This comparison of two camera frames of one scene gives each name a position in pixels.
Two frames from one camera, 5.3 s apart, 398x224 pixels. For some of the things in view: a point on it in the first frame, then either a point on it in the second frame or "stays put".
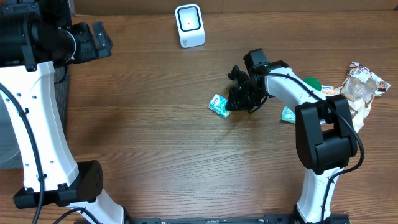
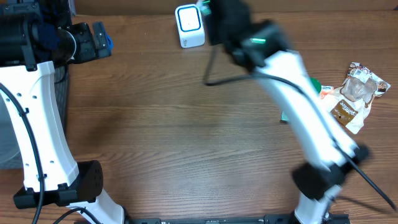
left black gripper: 85,33 stays put
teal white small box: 217,104 to 205,9
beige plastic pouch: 359,86 stays put
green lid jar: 313,83 stays put
